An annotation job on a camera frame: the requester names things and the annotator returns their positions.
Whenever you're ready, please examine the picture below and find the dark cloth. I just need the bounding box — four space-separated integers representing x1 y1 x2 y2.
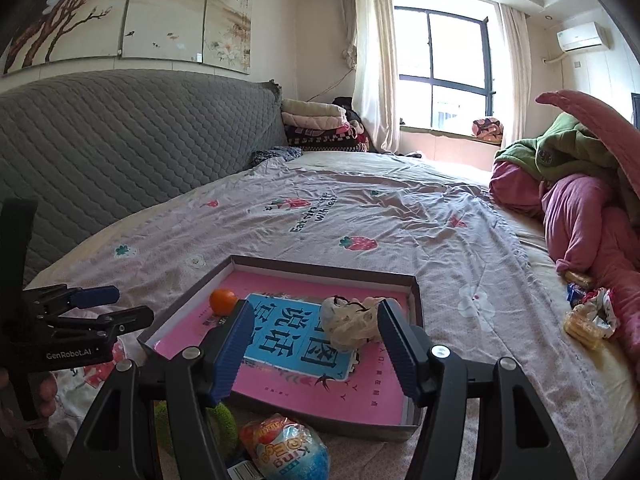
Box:
332 96 371 151

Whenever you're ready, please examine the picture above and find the folded floral blanket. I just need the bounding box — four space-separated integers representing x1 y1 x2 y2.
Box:
472 116 503 142

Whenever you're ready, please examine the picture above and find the green quilt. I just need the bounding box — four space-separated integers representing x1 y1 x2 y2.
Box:
494 111 636 186

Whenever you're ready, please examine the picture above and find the narrow cream curtain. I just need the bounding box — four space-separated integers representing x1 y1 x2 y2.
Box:
500 4 531 148

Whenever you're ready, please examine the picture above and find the pile of pink green quilts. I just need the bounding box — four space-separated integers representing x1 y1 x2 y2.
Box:
489 90 640 356

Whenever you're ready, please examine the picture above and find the green knitted ring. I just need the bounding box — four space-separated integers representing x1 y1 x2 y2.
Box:
154 400 239 458

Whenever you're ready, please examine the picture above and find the blue patterned cloth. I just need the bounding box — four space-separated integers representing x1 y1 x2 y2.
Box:
250 146 303 165

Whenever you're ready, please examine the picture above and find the colourful egg-shaped snack pack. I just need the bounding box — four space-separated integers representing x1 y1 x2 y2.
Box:
239 413 332 480

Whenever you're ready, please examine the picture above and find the white air conditioner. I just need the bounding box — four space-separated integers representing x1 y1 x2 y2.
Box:
556 21 612 52

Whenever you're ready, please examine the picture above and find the red and white wrapper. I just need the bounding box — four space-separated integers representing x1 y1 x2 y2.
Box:
580 287 621 341

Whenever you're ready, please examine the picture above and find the pink and blue book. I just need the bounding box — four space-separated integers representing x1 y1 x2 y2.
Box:
152 267 416 426

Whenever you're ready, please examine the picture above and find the grey quilted headboard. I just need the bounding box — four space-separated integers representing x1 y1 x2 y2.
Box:
0 70 288 286

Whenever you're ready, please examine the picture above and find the black framed window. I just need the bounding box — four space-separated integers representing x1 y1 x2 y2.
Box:
394 6 496 136

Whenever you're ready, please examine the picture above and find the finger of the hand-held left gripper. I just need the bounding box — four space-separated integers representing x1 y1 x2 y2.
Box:
50 306 155 337
22 285 120 313

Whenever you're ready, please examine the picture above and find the cream crumpled cloth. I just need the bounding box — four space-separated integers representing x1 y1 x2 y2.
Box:
319 296 396 352

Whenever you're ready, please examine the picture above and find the brown cardboard box tray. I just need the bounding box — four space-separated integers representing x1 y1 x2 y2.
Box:
137 255 425 443

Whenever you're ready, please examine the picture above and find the stack of folded blankets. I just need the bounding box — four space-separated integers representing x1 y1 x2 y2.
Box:
280 99 371 153

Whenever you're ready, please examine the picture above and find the clear biscuit packet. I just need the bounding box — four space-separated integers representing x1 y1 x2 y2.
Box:
564 305 608 352

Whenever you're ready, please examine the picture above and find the person's left hand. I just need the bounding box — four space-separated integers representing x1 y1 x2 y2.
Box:
30 374 58 420

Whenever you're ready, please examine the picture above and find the wide cream curtain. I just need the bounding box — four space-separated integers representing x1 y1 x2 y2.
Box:
340 0 401 155

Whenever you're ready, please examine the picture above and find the orange tangerine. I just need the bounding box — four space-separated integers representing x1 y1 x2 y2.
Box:
209 288 239 316

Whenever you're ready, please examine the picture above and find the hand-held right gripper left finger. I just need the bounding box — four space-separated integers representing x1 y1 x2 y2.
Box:
60 299 257 480

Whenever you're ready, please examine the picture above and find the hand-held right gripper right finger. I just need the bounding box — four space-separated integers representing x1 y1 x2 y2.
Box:
377 299 581 480

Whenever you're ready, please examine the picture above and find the floral wall painting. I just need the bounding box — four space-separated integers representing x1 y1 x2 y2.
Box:
0 0 252 77

